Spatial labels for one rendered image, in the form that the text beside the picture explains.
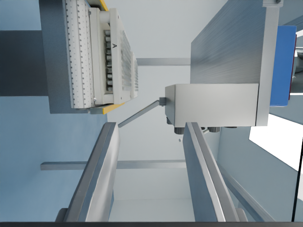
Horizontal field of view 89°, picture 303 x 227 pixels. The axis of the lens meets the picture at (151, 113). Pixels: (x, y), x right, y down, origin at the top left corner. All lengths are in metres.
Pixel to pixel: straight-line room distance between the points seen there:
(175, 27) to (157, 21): 0.42
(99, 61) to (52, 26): 0.13
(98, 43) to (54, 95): 0.18
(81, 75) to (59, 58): 0.08
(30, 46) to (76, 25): 0.23
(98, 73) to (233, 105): 0.35
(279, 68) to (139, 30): 3.48
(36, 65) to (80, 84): 0.23
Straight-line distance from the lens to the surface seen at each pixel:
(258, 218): 1.19
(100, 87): 0.44
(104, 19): 0.48
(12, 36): 0.67
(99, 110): 0.40
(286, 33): 0.54
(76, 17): 0.45
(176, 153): 4.34
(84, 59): 0.43
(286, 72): 0.53
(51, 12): 0.50
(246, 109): 0.44
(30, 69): 0.63
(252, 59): 0.48
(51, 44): 0.48
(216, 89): 0.40
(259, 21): 0.49
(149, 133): 4.02
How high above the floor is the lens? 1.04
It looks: 1 degrees up
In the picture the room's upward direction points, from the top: 89 degrees clockwise
